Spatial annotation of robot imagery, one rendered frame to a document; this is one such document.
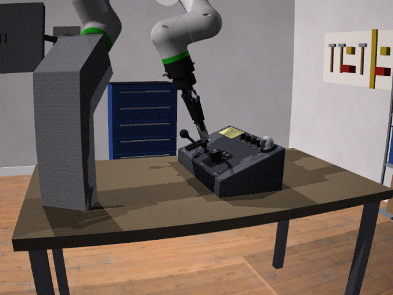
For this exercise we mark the dark grey control console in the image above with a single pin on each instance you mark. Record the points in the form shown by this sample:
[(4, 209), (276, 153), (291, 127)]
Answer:
[(233, 162)]

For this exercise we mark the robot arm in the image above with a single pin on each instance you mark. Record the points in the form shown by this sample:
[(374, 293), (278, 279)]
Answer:
[(170, 36)]

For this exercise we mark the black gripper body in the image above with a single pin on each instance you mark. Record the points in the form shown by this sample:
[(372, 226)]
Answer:
[(185, 84)]

